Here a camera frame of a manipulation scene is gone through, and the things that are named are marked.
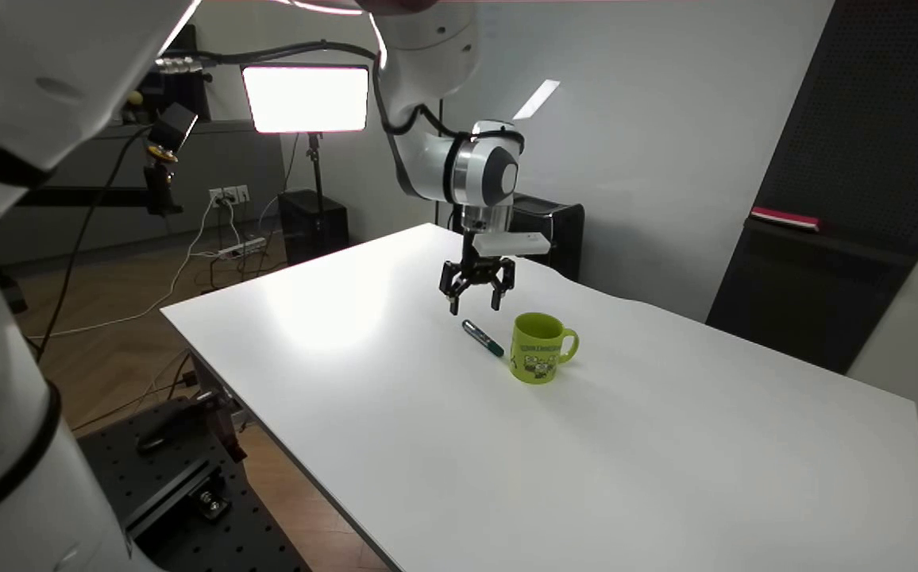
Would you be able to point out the white power strip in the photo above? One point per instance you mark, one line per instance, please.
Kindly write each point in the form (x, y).
(238, 250)

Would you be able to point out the small black mounted camera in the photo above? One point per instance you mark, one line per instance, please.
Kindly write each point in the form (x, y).
(169, 131)

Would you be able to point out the black light stand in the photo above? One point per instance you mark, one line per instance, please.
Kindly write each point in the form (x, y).
(316, 162)

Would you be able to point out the white wall socket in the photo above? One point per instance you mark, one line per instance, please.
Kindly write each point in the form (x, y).
(230, 196)

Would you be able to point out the black computer box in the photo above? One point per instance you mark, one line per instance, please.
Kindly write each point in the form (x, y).
(562, 239)

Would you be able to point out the bright rectangular light panel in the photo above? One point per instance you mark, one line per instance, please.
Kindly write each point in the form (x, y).
(305, 98)

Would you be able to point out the black horizontal mounting bar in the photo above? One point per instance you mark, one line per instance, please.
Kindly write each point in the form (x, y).
(88, 196)

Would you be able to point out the pink item on panel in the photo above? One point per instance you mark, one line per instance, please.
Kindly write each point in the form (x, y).
(787, 220)

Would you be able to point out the green whiteboard marker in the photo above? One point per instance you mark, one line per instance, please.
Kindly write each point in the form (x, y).
(482, 337)

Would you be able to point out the yellow-green printed mug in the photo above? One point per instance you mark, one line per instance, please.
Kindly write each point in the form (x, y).
(535, 352)

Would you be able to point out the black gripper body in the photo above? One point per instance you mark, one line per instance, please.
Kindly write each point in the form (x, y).
(477, 268)

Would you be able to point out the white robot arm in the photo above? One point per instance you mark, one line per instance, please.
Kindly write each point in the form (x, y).
(0, 425)

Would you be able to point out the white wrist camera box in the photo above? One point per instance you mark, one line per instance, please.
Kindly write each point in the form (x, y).
(517, 247)

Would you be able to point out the black floor cabinet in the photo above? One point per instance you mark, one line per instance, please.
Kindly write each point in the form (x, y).
(316, 223)

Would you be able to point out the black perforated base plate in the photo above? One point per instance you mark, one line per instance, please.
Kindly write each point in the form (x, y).
(190, 497)

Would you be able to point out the tall black panel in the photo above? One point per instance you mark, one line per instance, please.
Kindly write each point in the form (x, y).
(848, 161)

